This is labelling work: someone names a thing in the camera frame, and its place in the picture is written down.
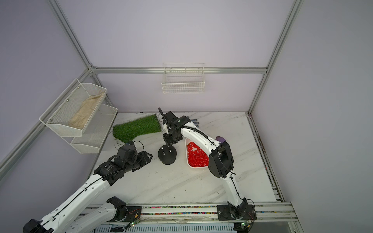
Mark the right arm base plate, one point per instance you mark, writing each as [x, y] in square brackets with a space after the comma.
[227, 212]

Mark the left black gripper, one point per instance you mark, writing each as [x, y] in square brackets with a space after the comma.
[143, 156]

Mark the blue dotted work glove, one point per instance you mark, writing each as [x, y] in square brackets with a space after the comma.
[195, 122]

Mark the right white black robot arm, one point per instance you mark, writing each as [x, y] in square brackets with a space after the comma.
[220, 162]

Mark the white tray of sleeves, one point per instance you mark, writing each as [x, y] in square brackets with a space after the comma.
[196, 157]

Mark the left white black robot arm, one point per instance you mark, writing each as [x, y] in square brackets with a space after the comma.
[65, 218]

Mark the beige cloth in shelf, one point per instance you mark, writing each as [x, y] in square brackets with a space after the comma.
[80, 119]

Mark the purple pink brush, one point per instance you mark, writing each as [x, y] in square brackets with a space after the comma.
[220, 139]

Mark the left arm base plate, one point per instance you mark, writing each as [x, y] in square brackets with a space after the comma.
[126, 214]

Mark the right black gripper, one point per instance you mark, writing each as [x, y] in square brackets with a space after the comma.
[169, 141]

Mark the upper white mesh shelf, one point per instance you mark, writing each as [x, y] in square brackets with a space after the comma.
[59, 114]

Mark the green artificial grass mat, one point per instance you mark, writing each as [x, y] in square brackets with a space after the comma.
[128, 131]

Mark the white wire wall basket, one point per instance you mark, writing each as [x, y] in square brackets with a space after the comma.
[183, 78]

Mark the black round screw base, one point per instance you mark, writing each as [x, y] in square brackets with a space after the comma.
[167, 154]

